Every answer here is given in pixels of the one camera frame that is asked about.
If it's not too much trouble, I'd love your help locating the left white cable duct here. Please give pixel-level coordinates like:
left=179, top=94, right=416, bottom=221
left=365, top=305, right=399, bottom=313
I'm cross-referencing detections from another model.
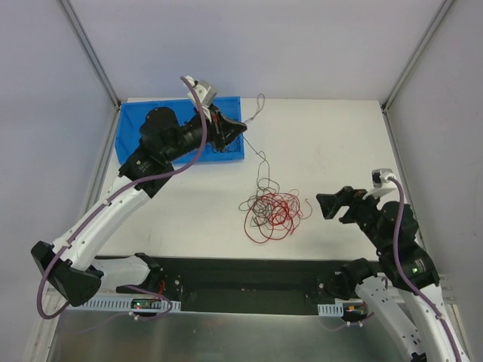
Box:
left=70, top=296, right=181, bottom=314

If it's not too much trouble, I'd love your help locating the aluminium frame post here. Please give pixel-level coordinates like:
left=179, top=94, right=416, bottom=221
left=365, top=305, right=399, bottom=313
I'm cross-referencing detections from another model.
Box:
left=380, top=0, right=457, bottom=114
left=57, top=0, right=122, bottom=109

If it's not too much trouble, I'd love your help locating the right aluminium frame post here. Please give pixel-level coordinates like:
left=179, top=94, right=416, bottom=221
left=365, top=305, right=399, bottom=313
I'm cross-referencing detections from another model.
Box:
left=380, top=0, right=457, bottom=114

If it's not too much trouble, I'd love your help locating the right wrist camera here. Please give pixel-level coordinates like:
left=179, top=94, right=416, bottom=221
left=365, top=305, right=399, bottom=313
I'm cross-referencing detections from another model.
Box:
left=363, top=168, right=396, bottom=200

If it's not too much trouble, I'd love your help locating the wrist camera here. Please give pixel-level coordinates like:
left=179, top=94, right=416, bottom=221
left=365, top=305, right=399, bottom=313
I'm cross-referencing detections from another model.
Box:
left=186, top=76, right=217, bottom=108
left=363, top=168, right=396, bottom=200

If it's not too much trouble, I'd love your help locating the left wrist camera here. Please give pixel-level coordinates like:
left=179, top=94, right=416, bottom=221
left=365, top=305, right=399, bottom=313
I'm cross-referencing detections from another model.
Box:
left=186, top=76, right=217, bottom=108

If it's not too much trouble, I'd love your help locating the blue plastic divided bin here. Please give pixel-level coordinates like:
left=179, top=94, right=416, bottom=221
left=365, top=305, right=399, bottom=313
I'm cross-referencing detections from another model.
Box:
left=115, top=99, right=245, bottom=164

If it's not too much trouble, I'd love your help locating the left aluminium frame post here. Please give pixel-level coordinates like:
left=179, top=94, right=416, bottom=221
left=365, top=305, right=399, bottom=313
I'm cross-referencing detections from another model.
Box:
left=57, top=0, right=122, bottom=109

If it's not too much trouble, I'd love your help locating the red wire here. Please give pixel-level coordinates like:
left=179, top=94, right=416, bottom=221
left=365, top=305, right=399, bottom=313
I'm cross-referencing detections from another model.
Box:
left=243, top=192, right=314, bottom=245

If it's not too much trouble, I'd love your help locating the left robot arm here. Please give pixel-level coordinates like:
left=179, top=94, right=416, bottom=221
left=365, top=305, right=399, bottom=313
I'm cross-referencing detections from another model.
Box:
left=31, top=106, right=247, bottom=307

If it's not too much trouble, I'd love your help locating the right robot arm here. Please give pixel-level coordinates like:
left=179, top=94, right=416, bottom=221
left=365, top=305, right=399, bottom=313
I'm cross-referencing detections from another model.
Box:
left=316, top=186, right=469, bottom=361

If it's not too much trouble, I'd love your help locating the white cable duct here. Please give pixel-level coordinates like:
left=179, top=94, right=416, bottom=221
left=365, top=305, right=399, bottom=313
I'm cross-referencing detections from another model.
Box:
left=70, top=296, right=181, bottom=314
left=317, top=303, right=344, bottom=318

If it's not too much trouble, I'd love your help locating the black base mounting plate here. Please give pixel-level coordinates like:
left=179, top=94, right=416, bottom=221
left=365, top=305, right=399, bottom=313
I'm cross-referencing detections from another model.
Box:
left=139, top=257, right=345, bottom=315

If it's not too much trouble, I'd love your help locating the right white cable duct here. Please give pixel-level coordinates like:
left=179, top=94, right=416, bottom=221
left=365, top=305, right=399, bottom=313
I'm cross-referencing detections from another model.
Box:
left=317, top=303, right=344, bottom=318

